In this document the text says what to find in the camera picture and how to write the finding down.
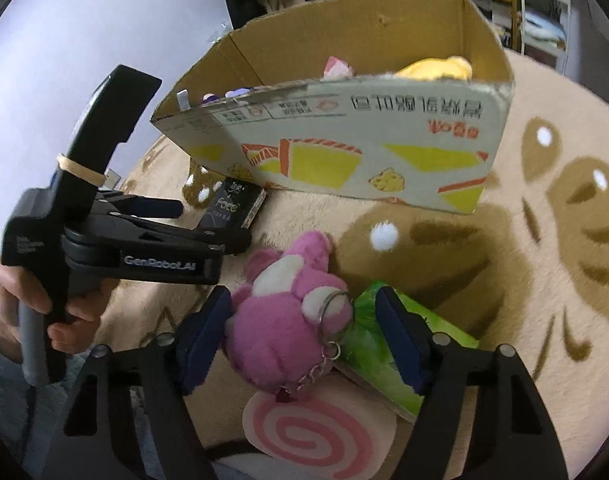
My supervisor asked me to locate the black tissue pack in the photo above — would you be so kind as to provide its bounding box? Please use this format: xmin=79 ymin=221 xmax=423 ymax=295
xmin=204 ymin=177 xmax=268 ymax=231

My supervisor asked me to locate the yellow plush toy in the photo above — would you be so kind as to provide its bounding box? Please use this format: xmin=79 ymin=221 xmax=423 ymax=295
xmin=397 ymin=56 xmax=473 ymax=82

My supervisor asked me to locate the person's left forearm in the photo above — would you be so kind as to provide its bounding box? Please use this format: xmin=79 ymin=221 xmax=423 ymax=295
xmin=0 ymin=337 xmax=85 ymax=480

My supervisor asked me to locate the person's left hand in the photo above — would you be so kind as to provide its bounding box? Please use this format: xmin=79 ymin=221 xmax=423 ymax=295
xmin=0 ymin=255 xmax=116 ymax=361

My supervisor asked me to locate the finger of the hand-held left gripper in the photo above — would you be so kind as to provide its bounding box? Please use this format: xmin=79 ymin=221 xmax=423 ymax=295
xmin=95 ymin=189 xmax=185 ymax=220
xmin=90 ymin=212 xmax=252 ymax=257

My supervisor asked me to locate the pink swirl plush cushion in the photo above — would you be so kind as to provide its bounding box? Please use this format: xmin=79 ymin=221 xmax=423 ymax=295
xmin=242 ymin=372 xmax=398 ymax=480

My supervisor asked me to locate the white utility cart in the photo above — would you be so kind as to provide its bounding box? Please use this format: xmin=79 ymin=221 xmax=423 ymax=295
xmin=515 ymin=0 xmax=571 ymax=68

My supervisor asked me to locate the green tissue pack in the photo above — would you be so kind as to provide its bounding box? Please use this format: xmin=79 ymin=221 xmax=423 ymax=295
xmin=335 ymin=280 xmax=480 ymax=423

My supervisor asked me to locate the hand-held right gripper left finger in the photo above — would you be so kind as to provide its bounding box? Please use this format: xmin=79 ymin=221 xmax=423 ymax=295
xmin=44 ymin=285 xmax=235 ymax=480

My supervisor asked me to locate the printed cardboard box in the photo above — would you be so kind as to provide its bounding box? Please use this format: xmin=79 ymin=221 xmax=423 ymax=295
xmin=150 ymin=0 xmax=515 ymax=216

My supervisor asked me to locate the light blue folded cloth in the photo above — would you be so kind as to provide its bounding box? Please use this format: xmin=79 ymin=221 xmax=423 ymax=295
xmin=527 ymin=12 xmax=568 ymax=43

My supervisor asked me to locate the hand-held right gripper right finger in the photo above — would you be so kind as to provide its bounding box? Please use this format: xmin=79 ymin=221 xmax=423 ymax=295
xmin=375 ymin=284 xmax=568 ymax=480

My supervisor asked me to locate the beige flower-patterned rug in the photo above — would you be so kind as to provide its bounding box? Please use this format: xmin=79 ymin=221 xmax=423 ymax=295
xmin=104 ymin=47 xmax=609 ymax=480

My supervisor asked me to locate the pink plush bear keychain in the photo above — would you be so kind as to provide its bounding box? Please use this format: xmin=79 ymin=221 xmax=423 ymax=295
xmin=224 ymin=230 xmax=356 ymax=403

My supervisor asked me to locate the pink tissue pack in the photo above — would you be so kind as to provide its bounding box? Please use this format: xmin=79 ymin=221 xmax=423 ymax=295
xmin=323 ymin=57 xmax=353 ymax=79

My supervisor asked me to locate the tan rubber band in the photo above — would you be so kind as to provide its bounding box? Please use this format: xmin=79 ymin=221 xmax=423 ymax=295
xmin=56 ymin=155 xmax=106 ymax=185

